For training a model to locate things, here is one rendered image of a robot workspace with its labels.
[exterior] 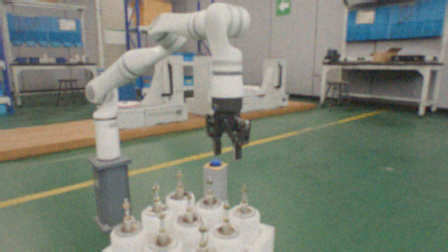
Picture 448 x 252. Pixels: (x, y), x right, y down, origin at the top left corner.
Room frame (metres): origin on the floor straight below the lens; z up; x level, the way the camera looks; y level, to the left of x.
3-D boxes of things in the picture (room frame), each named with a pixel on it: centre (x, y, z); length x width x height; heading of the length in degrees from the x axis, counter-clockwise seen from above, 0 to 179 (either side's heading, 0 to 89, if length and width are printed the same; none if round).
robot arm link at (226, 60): (0.66, -0.01, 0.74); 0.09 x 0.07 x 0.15; 126
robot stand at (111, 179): (1.13, 0.48, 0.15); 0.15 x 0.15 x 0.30; 40
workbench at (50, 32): (5.49, 3.25, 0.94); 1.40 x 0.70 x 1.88; 130
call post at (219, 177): (1.02, 0.02, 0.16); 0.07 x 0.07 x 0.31; 62
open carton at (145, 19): (6.04, 1.43, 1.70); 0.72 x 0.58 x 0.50; 133
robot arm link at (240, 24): (0.70, 0.00, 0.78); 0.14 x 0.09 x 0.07; 36
